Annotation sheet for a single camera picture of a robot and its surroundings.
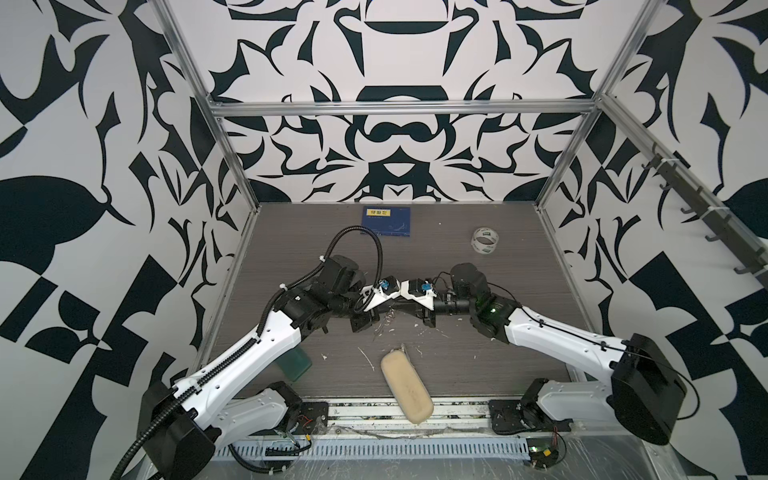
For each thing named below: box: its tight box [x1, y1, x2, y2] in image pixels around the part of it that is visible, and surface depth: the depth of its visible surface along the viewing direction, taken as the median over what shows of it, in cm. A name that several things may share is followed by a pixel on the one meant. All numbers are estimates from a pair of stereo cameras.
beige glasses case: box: [381, 349, 434, 424], surface depth 77 cm
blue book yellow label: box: [362, 206, 411, 237], surface depth 116 cm
